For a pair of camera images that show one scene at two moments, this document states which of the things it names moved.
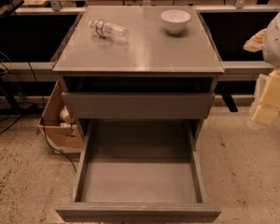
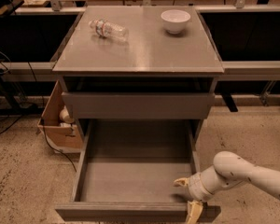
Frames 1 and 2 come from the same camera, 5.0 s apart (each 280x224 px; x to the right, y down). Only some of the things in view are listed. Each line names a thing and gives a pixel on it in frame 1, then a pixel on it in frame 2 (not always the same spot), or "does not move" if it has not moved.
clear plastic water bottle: x=107 y=29 does not move
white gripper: x=278 y=44 → x=195 y=186
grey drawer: x=145 y=171 does not move
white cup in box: x=64 y=115 does not move
